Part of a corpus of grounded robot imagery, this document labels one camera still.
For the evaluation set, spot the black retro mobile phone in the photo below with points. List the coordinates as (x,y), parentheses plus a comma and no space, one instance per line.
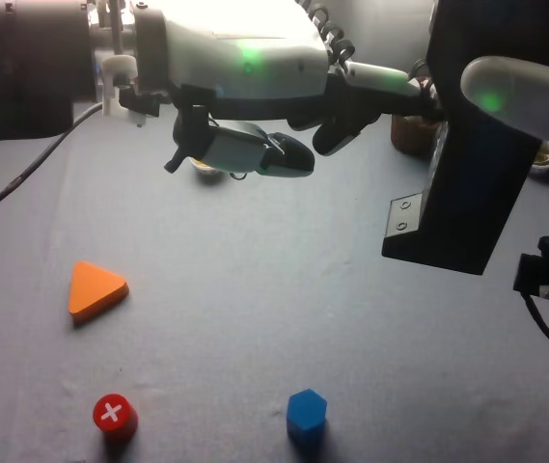
(472,193)

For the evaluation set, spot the toy cupcake with white cream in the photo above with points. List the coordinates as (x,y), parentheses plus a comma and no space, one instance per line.
(409,135)

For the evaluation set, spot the small white coffee cup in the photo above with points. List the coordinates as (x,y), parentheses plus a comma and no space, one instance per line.
(209,174)

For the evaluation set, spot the blue hexagon block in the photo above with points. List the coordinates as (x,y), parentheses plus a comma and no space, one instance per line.
(306,415)

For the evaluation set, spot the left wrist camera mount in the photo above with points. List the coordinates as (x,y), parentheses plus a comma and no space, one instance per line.
(117,67)

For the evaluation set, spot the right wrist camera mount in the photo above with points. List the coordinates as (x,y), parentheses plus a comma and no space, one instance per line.
(544,275)

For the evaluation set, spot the orange triangle block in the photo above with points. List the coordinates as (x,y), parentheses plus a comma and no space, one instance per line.
(93,294)

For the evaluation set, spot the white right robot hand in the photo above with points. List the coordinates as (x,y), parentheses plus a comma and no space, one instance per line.
(520,91)

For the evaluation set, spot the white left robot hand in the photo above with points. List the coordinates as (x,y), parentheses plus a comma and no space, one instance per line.
(245,58)

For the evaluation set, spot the grey table cloth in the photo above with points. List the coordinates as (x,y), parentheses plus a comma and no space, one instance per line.
(255,313)

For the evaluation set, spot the red cylinder block white cross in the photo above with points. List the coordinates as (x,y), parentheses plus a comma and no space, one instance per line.
(114,415)

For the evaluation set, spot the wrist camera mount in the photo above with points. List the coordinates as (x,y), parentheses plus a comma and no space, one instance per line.
(117,67)
(544,275)

